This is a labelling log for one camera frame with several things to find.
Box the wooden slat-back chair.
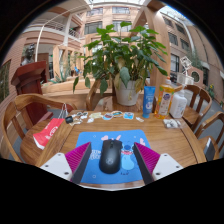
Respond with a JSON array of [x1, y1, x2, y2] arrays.
[[194, 110, 224, 162], [181, 84, 213, 133]]

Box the dark bust statue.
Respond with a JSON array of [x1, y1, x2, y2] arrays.
[[20, 43, 36, 67]]

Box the black computer mouse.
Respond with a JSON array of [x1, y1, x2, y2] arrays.
[[98, 138, 123, 175]]

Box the long wooden planter box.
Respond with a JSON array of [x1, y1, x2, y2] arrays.
[[41, 78, 98, 97]]

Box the light blue sticker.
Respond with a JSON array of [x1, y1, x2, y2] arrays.
[[123, 112, 135, 121]]

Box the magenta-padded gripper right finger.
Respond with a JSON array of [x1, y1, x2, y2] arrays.
[[133, 141, 184, 185]]

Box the red-brown wooden pedestal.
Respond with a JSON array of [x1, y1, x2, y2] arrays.
[[10, 60, 54, 126]]

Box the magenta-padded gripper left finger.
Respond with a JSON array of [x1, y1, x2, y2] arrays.
[[39, 141, 93, 185]]

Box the red and white bag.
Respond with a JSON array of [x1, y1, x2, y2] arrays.
[[32, 103, 69, 150]]

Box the blue cartoon print mouse pad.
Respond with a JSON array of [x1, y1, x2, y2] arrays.
[[74, 129, 152, 185]]

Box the green plant in white pot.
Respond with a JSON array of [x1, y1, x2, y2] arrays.
[[72, 21, 169, 107]]

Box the blue squeeze tube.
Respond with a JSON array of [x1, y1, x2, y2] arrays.
[[142, 85, 157, 119]]

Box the crumpled white wrapper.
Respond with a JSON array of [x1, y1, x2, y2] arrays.
[[163, 118, 182, 130]]

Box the oval multicoloured sticker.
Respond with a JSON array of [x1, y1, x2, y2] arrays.
[[111, 110, 124, 119]]

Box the wooden armchair with curved arms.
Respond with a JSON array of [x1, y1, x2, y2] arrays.
[[0, 93, 78, 164]]

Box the orange liquid bottle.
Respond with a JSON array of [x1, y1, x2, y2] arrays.
[[153, 77, 176, 120]]

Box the white pump bottle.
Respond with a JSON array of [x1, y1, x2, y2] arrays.
[[169, 89, 188, 119]]

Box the wooden chair with curved back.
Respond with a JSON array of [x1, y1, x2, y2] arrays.
[[85, 78, 151, 113]]

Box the white abstract sculpture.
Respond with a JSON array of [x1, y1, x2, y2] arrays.
[[179, 55, 194, 75]]

